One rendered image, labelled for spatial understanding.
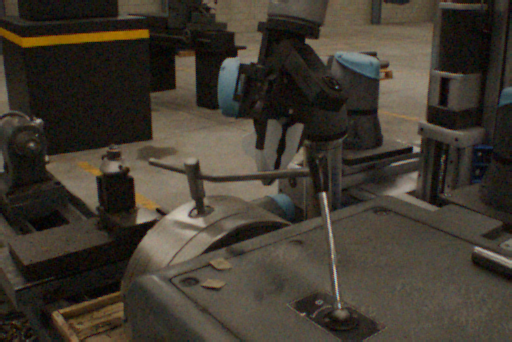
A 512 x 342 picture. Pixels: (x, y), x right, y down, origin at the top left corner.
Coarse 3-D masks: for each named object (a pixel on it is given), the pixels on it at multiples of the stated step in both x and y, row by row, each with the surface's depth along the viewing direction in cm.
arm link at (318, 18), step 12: (276, 0) 69; (288, 0) 67; (300, 0) 67; (312, 0) 67; (324, 0) 68; (276, 12) 68; (288, 12) 67; (300, 12) 67; (312, 12) 68; (324, 12) 69; (312, 24) 69
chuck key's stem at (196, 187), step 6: (186, 162) 80; (192, 162) 80; (198, 162) 81; (186, 168) 81; (192, 168) 80; (198, 168) 81; (186, 174) 81; (192, 174) 81; (192, 180) 81; (198, 180) 81; (192, 186) 81; (198, 186) 82; (192, 192) 82; (198, 192) 82; (204, 192) 83; (192, 198) 83; (198, 198) 82; (198, 204) 83; (204, 204) 84; (198, 210) 84; (204, 210) 84
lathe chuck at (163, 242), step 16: (192, 208) 86; (224, 208) 85; (240, 208) 85; (256, 208) 87; (160, 224) 84; (176, 224) 83; (192, 224) 82; (208, 224) 81; (144, 240) 84; (160, 240) 82; (176, 240) 80; (144, 256) 82; (160, 256) 80; (128, 272) 83; (144, 272) 80; (128, 320) 83; (128, 336) 86
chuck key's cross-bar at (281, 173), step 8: (152, 160) 87; (168, 168) 84; (176, 168) 83; (184, 168) 82; (288, 168) 68; (296, 168) 67; (304, 168) 66; (200, 176) 80; (208, 176) 79; (216, 176) 78; (224, 176) 77; (232, 176) 75; (240, 176) 74; (248, 176) 73; (256, 176) 72; (264, 176) 71; (272, 176) 70; (280, 176) 69; (288, 176) 68; (296, 176) 67; (304, 176) 66
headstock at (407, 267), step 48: (288, 240) 70; (336, 240) 70; (384, 240) 70; (432, 240) 70; (480, 240) 70; (144, 288) 61; (192, 288) 59; (240, 288) 59; (288, 288) 59; (384, 288) 59; (432, 288) 59; (480, 288) 59; (144, 336) 62; (192, 336) 53; (240, 336) 51; (288, 336) 51; (336, 336) 51; (384, 336) 51; (432, 336) 51; (480, 336) 50
